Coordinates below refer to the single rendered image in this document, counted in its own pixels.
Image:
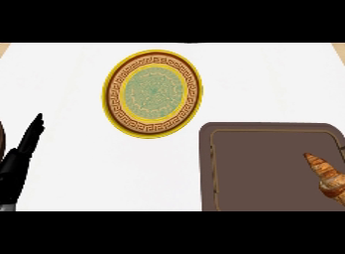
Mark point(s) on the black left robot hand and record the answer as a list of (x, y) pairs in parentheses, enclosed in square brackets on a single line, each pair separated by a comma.
[(15, 165)]

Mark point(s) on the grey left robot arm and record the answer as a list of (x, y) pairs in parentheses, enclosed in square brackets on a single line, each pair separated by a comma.
[(6, 208)]

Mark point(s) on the yellow patterned round plate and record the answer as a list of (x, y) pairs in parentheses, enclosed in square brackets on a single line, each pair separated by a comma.
[(152, 94)]

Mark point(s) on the brown rectangular tray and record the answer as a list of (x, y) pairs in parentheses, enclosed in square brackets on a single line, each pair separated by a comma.
[(263, 168)]

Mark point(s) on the golden brown croissant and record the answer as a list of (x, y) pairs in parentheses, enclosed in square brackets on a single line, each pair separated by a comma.
[(337, 183)]

